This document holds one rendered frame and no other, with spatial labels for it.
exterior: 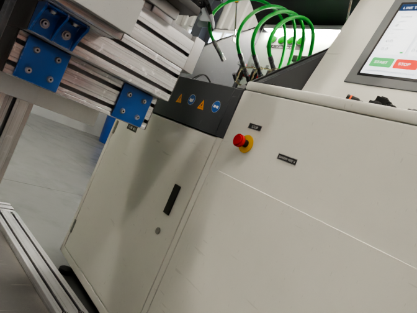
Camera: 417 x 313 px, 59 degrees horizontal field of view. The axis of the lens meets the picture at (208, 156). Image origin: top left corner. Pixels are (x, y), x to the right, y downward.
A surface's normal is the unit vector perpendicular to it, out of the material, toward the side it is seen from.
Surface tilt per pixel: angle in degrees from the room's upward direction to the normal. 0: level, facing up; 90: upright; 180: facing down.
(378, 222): 90
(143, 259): 90
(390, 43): 76
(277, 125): 90
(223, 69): 90
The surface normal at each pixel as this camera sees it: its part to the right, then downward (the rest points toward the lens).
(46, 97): 0.65, 0.30
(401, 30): -0.58, -0.50
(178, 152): -0.70, -0.29
